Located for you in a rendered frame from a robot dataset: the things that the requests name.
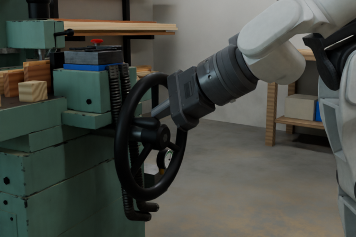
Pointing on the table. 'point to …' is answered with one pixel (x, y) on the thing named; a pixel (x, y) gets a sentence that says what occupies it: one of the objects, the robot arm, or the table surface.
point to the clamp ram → (56, 63)
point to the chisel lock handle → (65, 33)
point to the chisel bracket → (35, 35)
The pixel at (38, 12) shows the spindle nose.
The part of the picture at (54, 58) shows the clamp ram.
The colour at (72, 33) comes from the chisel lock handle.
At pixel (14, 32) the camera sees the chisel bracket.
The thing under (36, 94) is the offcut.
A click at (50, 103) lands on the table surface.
